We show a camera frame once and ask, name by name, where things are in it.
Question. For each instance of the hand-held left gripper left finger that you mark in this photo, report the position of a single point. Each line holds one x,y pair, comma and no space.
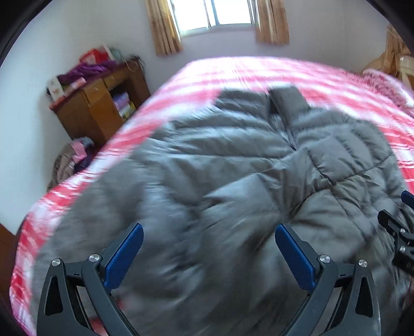
124,255

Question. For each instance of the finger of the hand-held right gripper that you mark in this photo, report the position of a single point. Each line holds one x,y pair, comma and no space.
408,197
401,234

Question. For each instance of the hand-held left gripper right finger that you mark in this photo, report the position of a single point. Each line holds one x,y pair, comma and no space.
296,258

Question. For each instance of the grey puffer jacket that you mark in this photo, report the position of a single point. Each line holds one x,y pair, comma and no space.
245,181

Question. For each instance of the pile of clothes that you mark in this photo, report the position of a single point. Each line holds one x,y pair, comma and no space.
69,158

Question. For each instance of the pink folded quilt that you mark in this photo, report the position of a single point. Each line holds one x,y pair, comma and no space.
391,85

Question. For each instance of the wooden headboard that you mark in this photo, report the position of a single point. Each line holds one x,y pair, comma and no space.
408,66

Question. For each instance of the yellow hanging cloth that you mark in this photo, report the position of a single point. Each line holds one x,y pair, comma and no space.
393,48

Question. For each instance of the stack of books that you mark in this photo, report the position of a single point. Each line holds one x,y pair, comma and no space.
124,105

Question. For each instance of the wooden desk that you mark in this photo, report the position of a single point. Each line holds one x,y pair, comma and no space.
93,106

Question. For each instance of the flat pink box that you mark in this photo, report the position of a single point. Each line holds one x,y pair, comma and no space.
75,85

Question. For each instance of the white box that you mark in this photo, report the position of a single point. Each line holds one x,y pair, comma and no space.
55,89

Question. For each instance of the purple cloth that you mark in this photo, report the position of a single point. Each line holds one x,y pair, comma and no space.
85,70

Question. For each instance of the bed with red plaid sheet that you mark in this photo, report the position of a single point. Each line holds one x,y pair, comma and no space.
242,74

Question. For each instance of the red box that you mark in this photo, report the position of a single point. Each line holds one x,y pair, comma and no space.
95,56

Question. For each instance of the pale green bag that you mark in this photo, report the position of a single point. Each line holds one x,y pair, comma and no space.
114,53

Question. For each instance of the yellow patterned curtain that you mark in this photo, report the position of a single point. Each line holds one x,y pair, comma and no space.
163,27
271,22

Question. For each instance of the window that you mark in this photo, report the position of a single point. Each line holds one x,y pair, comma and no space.
213,14

